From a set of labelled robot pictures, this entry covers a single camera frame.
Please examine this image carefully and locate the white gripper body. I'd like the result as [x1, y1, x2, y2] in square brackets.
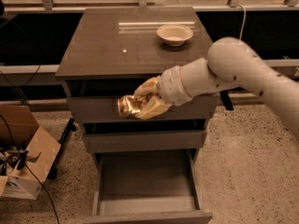
[157, 66, 192, 106]

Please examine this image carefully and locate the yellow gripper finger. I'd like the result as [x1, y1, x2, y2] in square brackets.
[134, 77, 160, 96]
[135, 96, 170, 119]

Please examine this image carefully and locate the orange can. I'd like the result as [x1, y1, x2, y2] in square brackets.
[118, 94, 154, 119]

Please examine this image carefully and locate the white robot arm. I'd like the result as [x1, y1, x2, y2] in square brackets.
[135, 37, 299, 133]

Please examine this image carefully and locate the grey middle drawer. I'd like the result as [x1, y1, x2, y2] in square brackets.
[83, 119, 207, 153]

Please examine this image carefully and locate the grey drawer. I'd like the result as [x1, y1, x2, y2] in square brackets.
[83, 119, 207, 153]
[83, 150, 213, 224]
[66, 78, 217, 123]

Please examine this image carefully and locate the grey drawer cabinet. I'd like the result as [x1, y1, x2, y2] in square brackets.
[54, 6, 230, 224]

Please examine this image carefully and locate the grey top drawer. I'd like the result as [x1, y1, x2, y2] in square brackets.
[66, 78, 217, 123]

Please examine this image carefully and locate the grey bottom drawer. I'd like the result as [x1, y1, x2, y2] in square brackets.
[83, 150, 213, 224]

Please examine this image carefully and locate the white paper bowl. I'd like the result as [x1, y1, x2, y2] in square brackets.
[156, 24, 193, 47]

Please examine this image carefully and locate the black stand leg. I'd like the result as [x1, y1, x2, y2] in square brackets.
[48, 119, 77, 180]

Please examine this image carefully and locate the open cardboard box left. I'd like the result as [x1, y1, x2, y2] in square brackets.
[0, 105, 60, 200]

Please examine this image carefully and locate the black bracket behind cabinet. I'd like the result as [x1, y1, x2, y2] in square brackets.
[220, 91, 234, 111]

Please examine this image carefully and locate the white cable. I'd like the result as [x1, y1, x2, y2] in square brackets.
[238, 3, 248, 41]

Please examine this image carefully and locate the black cable on floor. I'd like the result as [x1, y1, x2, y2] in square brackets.
[0, 113, 61, 224]

